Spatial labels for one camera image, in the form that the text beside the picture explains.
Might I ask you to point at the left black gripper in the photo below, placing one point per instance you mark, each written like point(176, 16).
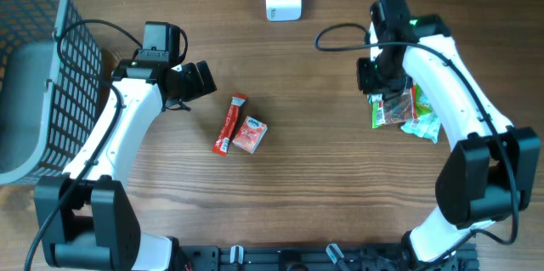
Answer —
point(197, 88)

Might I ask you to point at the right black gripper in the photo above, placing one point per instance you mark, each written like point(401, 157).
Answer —
point(370, 86)

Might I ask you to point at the green gummy candy bag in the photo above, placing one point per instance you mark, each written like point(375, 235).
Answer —
point(411, 104)

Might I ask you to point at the teal tissue pack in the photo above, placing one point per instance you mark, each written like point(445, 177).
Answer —
point(426, 126)

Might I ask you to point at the long red stick sachet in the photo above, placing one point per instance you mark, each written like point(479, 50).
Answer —
point(222, 143)

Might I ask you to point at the red snack sachet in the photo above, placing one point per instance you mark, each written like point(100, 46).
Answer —
point(250, 134)

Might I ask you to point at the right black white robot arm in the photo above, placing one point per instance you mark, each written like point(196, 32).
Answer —
point(490, 172)

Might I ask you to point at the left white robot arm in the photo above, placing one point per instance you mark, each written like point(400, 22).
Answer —
point(85, 218)

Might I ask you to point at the grey plastic mesh basket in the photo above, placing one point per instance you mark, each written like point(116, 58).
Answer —
point(47, 110)

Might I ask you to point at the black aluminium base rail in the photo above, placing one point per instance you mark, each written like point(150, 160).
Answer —
point(379, 257)

